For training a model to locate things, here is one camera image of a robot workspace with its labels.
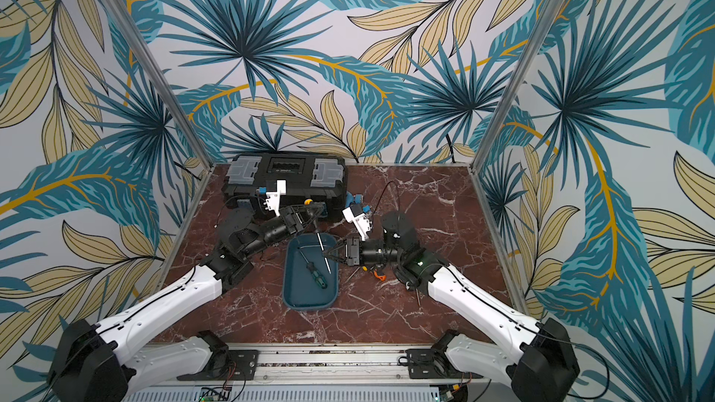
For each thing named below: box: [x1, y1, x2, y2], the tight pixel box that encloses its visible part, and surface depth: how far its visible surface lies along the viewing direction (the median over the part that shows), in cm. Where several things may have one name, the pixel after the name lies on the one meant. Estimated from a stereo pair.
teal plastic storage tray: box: [283, 232, 338, 311], surface depth 90 cm
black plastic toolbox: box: [223, 151, 349, 221], surface depth 95 cm
